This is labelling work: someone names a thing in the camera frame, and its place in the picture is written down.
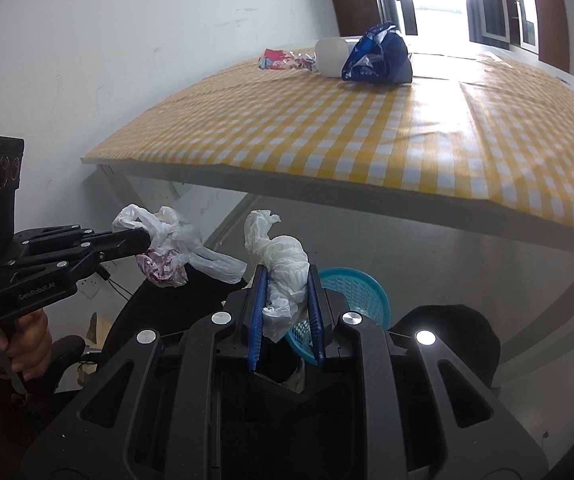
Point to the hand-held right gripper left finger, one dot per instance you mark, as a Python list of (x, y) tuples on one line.
[(257, 310)]

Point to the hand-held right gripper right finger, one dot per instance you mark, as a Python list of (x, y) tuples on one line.
[(314, 310)]

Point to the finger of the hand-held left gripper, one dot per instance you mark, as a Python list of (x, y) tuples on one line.
[(92, 257), (117, 236)]

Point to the blue plastic basket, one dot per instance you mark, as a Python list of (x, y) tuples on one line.
[(362, 295)]

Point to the white red plastic bag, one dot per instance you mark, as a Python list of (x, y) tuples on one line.
[(167, 260)]

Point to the person's left hand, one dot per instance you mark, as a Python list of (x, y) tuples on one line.
[(27, 345)]

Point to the black chair seat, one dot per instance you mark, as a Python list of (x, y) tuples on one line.
[(67, 355)]

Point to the yellow checked tablecloth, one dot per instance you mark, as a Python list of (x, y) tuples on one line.
[(367, 135)]

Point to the colourful snack wrapper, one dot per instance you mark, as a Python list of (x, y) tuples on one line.
[(279, 60)]

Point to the clear crumpled plastic bottle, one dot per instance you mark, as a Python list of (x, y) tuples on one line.
[(332, 57)]

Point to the blue snack bag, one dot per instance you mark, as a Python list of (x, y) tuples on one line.
[(387, 55)]

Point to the wooden cabinet with glass doors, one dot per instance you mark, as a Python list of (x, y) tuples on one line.
[(549, 10)]

